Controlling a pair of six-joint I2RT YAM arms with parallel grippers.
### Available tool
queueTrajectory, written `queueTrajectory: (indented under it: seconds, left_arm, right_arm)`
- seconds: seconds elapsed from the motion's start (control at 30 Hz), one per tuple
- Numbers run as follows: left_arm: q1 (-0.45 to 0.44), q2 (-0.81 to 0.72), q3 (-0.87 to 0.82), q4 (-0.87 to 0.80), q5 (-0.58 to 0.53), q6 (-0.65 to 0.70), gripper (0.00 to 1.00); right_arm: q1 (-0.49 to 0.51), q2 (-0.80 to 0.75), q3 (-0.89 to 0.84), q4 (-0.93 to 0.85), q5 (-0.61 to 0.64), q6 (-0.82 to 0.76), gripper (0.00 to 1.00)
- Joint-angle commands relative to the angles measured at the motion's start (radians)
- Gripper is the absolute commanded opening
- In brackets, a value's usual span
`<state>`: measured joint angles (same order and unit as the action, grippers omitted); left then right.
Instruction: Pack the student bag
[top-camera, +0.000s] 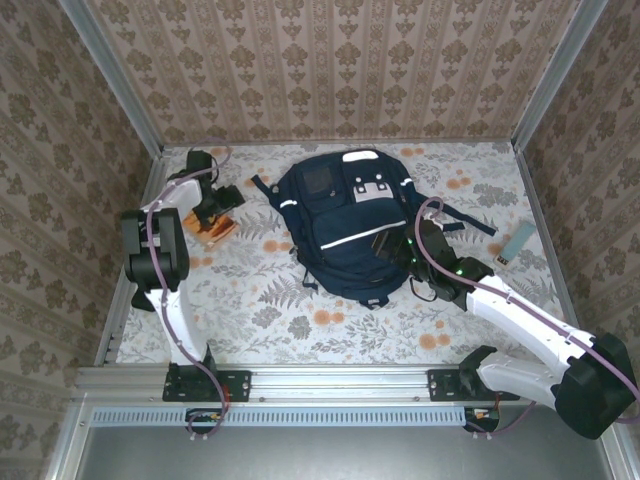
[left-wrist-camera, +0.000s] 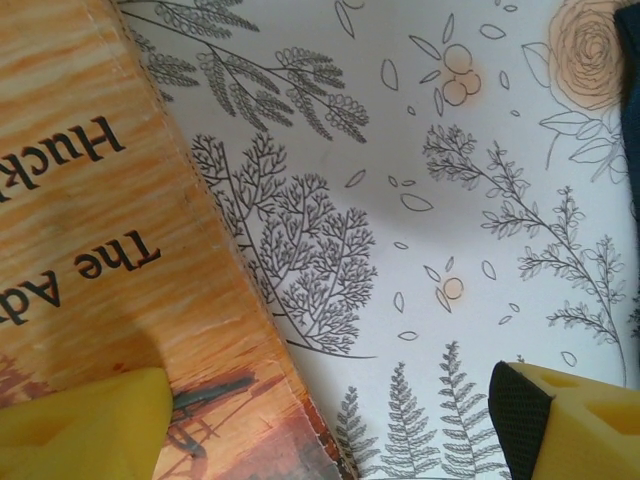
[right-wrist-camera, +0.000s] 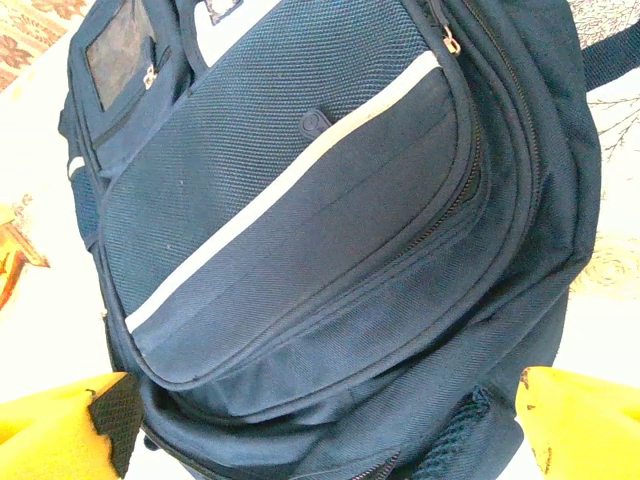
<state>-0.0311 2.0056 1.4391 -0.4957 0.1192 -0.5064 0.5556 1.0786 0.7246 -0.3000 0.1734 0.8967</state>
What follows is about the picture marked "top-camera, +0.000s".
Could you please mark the orange paperback book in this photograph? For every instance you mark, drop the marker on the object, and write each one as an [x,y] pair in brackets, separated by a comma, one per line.
[220,235]

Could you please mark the light blue pencil case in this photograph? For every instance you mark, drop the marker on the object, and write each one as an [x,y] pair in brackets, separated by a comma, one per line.
[515,245]

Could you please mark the navy blue backpack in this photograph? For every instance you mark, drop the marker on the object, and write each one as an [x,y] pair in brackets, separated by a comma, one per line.
[345,265]

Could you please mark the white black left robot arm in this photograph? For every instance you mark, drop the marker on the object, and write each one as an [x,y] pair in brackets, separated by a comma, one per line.
[175,320]

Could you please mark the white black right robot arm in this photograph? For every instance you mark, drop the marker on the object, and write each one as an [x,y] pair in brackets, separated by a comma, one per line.
[525,315]

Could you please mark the floral tablecloth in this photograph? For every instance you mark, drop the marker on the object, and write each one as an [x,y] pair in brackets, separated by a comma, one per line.
[350,330]

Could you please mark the black wiring junction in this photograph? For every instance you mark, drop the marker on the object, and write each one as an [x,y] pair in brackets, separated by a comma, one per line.
[482,417]
[205,417]

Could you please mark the grey metal panel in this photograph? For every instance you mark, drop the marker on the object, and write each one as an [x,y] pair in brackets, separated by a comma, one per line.
[325,455]

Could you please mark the aluminium side rail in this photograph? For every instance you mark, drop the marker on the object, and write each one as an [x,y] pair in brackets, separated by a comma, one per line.
[537,200]
[111,340]

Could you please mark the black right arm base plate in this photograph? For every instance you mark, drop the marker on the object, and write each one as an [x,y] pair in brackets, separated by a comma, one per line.
[440,385]

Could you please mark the aluminium frame post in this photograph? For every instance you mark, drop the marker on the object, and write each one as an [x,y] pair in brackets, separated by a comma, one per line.
[555,75]
[119,80]

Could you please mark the aluminium mounting rail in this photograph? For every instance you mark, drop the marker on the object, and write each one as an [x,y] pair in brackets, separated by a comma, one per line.
[340,382]

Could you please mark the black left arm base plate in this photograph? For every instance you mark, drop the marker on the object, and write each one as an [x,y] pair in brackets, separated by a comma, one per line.
[240,385]

